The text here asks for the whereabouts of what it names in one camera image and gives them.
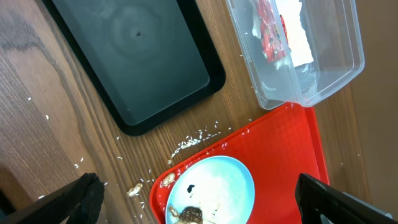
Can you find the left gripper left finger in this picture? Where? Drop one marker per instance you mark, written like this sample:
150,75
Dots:
78,202

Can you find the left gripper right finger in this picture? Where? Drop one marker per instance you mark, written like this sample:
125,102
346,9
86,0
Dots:
319,203

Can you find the light blue plate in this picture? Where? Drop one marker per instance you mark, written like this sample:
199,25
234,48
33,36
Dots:
229,190

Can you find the brown food scraps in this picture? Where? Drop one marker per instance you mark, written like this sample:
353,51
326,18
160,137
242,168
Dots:
185,204

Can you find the white napkin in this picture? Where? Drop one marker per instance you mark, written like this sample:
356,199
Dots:
297,41

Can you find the red snack wrapper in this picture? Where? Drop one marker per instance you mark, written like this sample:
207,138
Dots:
270,37

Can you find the food crumb on table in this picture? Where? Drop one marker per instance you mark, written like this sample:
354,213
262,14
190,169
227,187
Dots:
135,190

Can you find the red serving tray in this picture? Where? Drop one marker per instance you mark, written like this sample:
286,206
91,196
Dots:
276,148

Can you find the food crumb on tray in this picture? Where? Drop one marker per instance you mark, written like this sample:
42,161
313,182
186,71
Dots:
170,178

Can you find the clear plastic bin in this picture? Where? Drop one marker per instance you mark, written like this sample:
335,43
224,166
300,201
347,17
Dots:
333,33

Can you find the black plastic tray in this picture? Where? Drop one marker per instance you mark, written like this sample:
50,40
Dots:
149,60

